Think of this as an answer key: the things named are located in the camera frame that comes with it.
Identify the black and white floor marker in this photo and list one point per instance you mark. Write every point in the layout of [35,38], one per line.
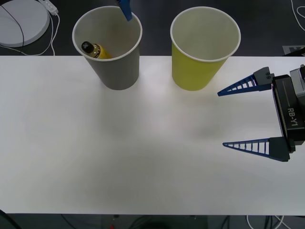
[289,50]

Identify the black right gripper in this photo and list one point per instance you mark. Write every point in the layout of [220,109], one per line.
[289,112]

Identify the grey plastic waste bin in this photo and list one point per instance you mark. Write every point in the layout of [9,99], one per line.
[114,71]

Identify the yellow-green plastic waste bin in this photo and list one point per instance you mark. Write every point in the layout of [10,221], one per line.
[190,74]

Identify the round pale grey base plate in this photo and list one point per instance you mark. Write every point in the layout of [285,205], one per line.
[33,21]

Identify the white power strip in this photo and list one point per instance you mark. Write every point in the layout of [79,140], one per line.
[51,7]

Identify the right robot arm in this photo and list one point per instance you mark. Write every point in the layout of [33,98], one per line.
[297,82]

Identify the yellow bottle with black cap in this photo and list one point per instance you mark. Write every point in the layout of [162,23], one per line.
[100,51]

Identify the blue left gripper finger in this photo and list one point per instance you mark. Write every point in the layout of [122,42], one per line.
[126,9]

